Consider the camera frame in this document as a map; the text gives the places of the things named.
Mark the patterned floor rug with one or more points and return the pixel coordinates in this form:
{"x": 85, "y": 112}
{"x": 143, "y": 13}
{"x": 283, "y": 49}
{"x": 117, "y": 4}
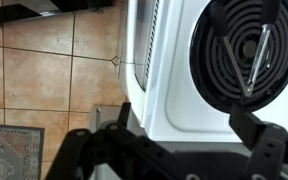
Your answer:
{"x": 10, "y": 153}

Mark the black stove burner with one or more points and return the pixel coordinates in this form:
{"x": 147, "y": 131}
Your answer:
{"x": 214, "y": 80}

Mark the white electric stove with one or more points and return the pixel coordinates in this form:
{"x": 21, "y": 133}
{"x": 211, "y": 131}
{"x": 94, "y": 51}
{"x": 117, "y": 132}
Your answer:
{"x": 184, "y": 110}

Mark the metal tongs with black tips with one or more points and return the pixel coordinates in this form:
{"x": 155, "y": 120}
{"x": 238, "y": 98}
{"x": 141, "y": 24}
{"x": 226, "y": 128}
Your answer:
{"x": 233, "y": 61}

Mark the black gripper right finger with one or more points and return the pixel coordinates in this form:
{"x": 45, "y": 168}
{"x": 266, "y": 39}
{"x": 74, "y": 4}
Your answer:
{"x": 270, "y": 150}

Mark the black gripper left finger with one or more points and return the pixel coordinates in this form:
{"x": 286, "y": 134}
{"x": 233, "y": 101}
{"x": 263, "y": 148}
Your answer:
{"x": 117, "y": 150}

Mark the white refrigerator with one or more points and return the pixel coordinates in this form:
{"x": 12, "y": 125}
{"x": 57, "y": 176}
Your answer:
{"x": 104, "y": 115}

